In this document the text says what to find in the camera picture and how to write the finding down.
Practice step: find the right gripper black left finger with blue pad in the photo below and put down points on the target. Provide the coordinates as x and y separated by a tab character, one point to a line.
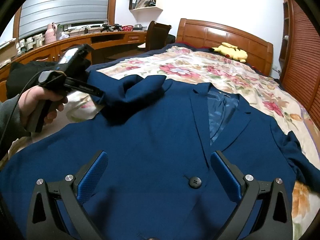
44	217

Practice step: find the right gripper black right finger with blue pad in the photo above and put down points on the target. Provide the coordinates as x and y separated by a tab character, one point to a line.
273	221

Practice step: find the navy blue suit jacket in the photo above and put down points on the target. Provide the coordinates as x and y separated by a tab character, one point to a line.
159	135

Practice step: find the dark grey sleeve forearm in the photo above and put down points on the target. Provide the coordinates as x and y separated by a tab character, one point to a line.
11	124

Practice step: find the person's left hand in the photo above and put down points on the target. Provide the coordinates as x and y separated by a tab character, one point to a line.
30	99

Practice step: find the pink plush toy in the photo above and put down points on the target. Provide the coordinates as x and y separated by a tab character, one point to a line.
50	35

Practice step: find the black garment on bed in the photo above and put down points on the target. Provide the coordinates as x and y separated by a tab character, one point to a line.
20	74

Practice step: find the grey window blind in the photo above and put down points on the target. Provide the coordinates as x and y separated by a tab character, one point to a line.
37	14

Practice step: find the red basket on desk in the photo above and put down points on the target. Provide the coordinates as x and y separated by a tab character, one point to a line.
127	28

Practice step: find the floral bed blanket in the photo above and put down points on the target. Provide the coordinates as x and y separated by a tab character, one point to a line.
183	64

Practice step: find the dark wooden chair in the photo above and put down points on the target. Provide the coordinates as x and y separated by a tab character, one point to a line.
157	37

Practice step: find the red louvered wardrobe door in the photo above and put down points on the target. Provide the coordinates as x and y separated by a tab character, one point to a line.
300	58

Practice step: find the wooden bed headboard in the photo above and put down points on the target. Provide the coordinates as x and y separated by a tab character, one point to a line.
200	34

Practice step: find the yellow plush toy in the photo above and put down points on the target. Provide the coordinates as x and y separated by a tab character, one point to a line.
231	52

